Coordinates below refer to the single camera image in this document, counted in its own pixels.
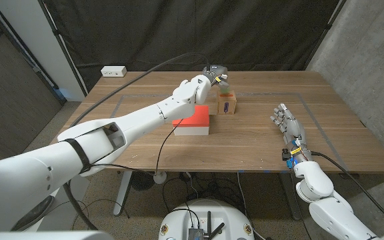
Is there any white round floor disc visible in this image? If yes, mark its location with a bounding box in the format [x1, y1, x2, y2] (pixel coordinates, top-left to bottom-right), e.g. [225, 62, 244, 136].
[153, 171, 168, 185]

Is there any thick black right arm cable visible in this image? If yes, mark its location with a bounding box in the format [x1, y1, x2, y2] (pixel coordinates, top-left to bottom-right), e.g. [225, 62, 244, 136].
[310, 151, 384, 231]

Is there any dark grey shoe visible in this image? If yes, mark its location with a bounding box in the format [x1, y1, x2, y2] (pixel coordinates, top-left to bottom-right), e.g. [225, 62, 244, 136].
[11, 195, 55, 232]

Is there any black floor cable bundle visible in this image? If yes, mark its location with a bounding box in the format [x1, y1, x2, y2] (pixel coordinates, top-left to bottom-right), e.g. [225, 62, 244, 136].
[161, 171, 246, 214]

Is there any red box with white base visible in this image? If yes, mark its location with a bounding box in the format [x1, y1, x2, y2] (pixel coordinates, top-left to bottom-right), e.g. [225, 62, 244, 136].
[172, 105, 210, 137]

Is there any white robot head edge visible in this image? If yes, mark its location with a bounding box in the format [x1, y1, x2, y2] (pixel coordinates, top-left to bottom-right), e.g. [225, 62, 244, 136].
[0, 229, 115, 240]

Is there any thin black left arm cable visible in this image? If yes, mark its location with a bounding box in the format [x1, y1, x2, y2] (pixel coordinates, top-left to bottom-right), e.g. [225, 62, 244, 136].
[91, 118, 185, 176]

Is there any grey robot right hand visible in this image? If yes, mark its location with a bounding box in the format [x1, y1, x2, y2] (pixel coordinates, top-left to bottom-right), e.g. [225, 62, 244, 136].
[269, 103, 313, 169]

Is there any grey table leg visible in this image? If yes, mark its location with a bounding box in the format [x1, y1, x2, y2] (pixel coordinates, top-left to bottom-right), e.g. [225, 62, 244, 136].
[278, 172, 302, 221]

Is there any black backdrop curtain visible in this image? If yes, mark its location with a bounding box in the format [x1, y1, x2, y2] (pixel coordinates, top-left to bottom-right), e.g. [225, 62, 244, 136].
[41, 0, 346, 91]

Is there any white table leg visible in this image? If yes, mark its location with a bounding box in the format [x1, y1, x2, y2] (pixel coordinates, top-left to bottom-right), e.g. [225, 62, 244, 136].
[113, 171, 133, 217]

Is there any black backdrop stand pole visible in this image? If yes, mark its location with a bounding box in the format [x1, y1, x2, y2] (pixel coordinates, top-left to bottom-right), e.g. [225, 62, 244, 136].
[38, 0, 89, 97]
[306, 0, 347, 70]

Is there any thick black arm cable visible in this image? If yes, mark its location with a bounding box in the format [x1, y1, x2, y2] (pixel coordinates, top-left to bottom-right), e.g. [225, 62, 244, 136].
[63, 52, 211, 231]
[310, 151, 384, 231]

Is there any white power outlet box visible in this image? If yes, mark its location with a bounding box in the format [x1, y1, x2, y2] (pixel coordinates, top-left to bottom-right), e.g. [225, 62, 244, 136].
[100, 65, 128, 78]

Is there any white robot torso base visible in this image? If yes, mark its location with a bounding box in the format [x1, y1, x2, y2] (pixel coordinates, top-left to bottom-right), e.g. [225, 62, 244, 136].
[158, 199, 255, 240]

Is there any black round floor fan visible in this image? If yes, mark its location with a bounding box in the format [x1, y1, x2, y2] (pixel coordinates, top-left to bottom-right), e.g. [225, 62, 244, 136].
[131, 171, 155, 191]

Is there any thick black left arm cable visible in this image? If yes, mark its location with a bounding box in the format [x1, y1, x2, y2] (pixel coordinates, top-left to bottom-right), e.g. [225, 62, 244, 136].
[63, 52, 211, 231]

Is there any wooden coin slot box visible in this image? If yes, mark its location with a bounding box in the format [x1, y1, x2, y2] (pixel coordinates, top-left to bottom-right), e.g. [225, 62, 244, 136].
[216, 90, 237, 115]

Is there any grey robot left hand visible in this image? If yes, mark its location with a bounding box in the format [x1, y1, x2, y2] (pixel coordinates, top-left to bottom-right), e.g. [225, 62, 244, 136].
[201, 65, 230, 91]

